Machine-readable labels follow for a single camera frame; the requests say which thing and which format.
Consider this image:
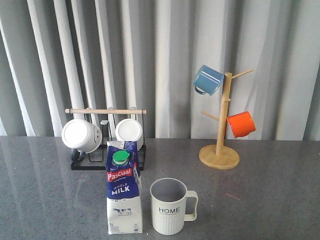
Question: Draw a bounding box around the white smiley mug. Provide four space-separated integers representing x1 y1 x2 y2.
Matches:
61 119 103 163

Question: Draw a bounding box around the white ribbed mug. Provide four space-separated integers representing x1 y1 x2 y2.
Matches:
115 118 144 150

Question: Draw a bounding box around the black wire mug rack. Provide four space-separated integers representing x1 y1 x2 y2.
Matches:
65 107 147 171

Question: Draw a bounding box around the grey pleated curtain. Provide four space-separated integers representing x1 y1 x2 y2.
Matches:
0 0 320 141

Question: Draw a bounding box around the orange enamel mug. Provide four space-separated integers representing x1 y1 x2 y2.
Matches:
226 111 256 138

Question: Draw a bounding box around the blue white milk carton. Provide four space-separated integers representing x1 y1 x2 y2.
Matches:
105 141 143 235

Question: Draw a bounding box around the wooden mug tree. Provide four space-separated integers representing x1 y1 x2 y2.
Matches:
198 68 253 170

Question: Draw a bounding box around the blue enamel mug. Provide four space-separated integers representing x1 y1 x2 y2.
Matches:
193 65 225 96

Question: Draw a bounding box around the cream HOME mug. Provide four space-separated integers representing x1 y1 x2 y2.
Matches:
149 177 199 236

